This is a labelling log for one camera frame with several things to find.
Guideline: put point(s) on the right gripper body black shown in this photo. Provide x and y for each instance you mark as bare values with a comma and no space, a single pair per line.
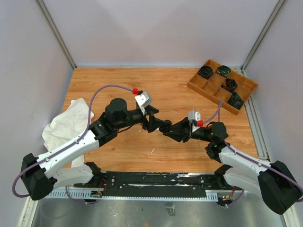
187,140

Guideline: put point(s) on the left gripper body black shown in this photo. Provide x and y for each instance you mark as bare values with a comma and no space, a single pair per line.
146,113

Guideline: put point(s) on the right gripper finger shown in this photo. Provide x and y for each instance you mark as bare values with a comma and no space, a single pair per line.
178,136
183,125

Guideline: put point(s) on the black charging case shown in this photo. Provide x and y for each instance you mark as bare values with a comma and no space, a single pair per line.
166,127

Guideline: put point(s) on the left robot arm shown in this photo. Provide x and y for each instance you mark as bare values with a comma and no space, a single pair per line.
44,173

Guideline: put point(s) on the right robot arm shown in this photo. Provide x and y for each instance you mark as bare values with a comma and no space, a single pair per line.
272,182

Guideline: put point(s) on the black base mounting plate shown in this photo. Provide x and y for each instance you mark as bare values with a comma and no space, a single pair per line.
157,185

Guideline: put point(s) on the wooden compartment tray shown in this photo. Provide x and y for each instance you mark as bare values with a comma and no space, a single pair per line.
219,82

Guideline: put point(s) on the blue green swirl cup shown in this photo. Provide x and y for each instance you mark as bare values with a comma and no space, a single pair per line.
235,100

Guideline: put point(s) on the dark swirl cup far left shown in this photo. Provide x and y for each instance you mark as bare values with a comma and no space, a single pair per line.
205,72

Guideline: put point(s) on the dark red swirl cup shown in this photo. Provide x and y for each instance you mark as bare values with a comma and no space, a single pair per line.
229,85

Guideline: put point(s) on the white cloth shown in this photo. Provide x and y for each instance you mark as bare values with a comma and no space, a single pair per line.
67,125

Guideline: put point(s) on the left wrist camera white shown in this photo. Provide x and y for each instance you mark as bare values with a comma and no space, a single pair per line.
143,100

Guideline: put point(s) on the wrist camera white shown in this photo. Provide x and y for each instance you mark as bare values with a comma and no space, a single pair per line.
143,100
194,117

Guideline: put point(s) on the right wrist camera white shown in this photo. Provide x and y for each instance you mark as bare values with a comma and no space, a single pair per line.
194,117

